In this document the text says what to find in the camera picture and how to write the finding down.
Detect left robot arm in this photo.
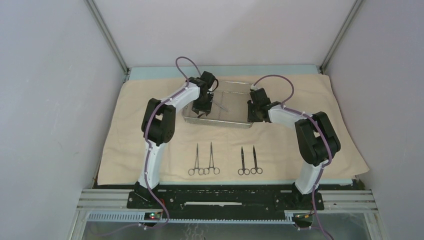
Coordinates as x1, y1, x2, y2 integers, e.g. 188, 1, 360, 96
137, 71, 218, 208

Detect metal surgical scissors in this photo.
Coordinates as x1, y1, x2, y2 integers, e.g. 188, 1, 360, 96
250, 146, 263, 175

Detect metal hemostat clamp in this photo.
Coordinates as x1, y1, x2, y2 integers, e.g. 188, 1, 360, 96
203, 142, 221, 175
187, 144, 205, 176

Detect metal surgical instrument tray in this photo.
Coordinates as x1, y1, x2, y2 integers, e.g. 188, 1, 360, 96
181, 81, 253, 129

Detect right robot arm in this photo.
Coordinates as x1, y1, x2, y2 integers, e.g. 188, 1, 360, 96
247, 87, 341, 209

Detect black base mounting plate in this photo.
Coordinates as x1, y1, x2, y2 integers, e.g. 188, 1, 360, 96
126, 183, 325, 211

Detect beige cloth wrap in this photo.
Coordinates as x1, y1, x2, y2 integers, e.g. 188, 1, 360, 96
97, 74, 369, 185

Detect aluminium frame rail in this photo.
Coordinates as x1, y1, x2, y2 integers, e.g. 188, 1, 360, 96
77, 189, 378, 224

